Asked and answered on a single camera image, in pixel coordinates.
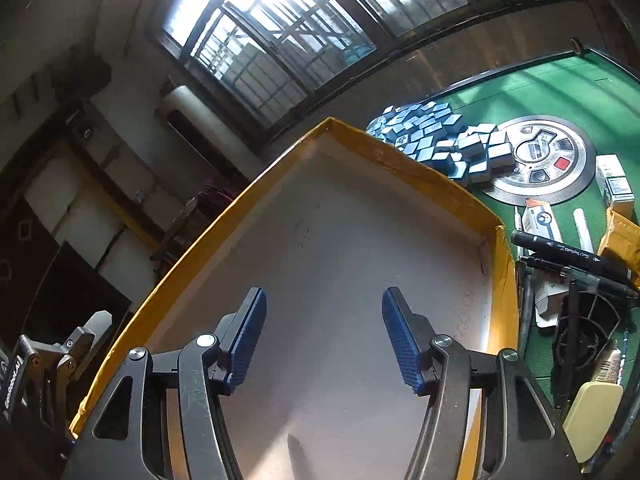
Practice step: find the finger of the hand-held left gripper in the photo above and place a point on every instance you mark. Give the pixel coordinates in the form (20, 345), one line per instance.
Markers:
(87, 332)

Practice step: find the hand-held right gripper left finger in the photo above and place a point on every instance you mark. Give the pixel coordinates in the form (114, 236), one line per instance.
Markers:
(247, 340)

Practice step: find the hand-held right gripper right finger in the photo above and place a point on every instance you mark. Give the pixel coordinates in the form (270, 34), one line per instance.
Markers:
(400, 340)

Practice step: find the yellow taped cardboard box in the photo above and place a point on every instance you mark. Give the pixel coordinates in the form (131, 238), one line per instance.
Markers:
(325, 260)

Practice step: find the black fan-shaped plastic part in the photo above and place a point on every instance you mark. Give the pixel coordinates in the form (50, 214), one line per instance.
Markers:
(600, 310)

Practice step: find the gold foil packet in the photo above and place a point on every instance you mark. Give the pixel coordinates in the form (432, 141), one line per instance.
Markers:
(620, 240)

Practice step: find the wooden cabinet with white panels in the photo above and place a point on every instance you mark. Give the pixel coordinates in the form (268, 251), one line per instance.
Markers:
(75, 210)

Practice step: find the translucent white pen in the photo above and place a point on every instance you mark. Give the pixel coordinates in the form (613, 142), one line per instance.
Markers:
(525, 310)

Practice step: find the wooden stool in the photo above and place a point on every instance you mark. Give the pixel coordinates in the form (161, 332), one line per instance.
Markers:
(180, 230)

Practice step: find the purple cloth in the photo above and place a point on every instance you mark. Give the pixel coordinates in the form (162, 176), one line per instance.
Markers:
(220, 194)

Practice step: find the long white ointment box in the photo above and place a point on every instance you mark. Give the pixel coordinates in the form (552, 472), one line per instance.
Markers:
(540, 220)

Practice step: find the thick black marker pen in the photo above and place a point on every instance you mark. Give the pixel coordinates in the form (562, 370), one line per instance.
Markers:
(565, 250)

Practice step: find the black gel pen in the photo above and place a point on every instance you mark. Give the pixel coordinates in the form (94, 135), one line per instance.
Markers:
(595, 284)

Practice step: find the pile of blue mahjong tiles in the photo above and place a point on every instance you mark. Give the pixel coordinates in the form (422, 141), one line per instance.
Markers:
(430, 135)

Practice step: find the white ointment tube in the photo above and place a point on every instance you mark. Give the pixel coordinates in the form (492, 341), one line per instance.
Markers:
(607, 365)

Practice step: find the short white plastic stick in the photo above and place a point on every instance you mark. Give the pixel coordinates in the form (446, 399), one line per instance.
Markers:
(582, 230)

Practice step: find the round silver table console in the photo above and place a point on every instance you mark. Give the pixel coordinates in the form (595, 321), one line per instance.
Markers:
(555, 180)

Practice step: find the white standing air conditioner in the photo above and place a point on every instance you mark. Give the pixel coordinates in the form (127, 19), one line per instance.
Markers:
(190, 110)

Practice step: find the white medicine box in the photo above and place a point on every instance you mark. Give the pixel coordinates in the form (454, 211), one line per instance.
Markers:
(612, 180)

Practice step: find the barred window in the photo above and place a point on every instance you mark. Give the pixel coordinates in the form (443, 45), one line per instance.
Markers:
(300, 35)

